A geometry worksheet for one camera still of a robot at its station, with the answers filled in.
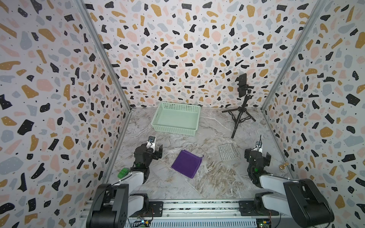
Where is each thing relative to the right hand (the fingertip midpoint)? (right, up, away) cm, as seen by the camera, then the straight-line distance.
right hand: (260, 151), depth 88 cm
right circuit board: (-7, -33, -17) cm, 37 cm away
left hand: (-65, +4, +1) cm, 65 cm away
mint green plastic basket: (-54, +21, +20) cm, 61 cm away
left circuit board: (-68, -33, -17) cm, 78 cm away
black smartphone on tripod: (-10, +42, +2) cm, 43 cm away
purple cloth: (-45, -8, +2) cm, 46 cm away
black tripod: (-9, +22, +13) cm, 27 cm away
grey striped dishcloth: (-18, -2, +6) cm, 19 cm away
